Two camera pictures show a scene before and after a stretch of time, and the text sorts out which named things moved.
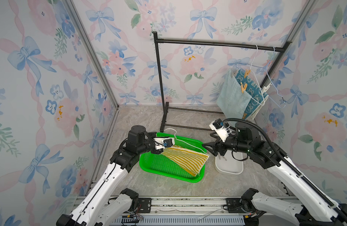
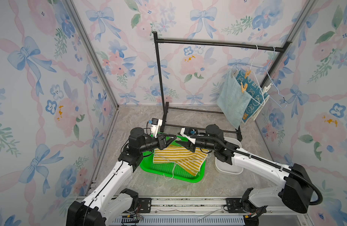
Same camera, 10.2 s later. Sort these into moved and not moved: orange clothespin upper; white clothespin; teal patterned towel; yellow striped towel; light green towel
Moved: yellow striped towel
Not moved: orange clothespin upper; teal patterned towel; light green towel; white clothespin
